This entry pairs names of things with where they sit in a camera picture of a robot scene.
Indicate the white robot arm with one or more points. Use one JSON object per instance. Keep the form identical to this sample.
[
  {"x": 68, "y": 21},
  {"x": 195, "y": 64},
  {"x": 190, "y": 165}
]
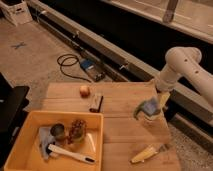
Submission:
[{"x": 184, "y": 62}]

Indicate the blue power device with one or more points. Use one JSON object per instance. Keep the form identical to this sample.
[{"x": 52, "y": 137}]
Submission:
[{"x": 92, "y": 70}]

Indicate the small orange apple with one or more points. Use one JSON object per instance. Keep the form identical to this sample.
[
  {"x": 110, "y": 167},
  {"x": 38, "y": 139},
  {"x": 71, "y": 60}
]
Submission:
[{"x": 84, "y": 91}]

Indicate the dark wooden block eraser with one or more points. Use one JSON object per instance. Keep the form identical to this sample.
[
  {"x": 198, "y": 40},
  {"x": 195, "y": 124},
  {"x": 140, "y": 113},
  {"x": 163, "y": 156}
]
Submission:
[{"x": 96, "y": 103}]

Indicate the brown pine cone toy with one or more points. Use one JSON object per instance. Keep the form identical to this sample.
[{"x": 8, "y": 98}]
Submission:
[{"x": 77, "y": 131}]

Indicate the wooden table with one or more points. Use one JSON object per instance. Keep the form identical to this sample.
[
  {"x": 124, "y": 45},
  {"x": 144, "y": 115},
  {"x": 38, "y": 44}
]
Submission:
[{"x": 124, "y": 137}]

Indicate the white dish brush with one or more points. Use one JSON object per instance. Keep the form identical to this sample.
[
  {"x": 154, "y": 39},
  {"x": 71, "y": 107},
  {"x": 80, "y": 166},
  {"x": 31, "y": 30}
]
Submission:
[{"x": 57, "y": 131}]

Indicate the black chair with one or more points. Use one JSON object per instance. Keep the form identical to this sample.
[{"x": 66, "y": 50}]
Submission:
[{"x": 12, "y": 115}]

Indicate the yellow plastic bin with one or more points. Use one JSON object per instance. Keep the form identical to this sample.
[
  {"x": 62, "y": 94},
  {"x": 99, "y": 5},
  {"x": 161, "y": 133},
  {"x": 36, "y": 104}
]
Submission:
[{"x": 26, "y": 154}]

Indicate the white cardboard box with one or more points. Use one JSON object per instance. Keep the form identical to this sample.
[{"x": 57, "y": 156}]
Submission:
[{"x": 17, "y": 14}]

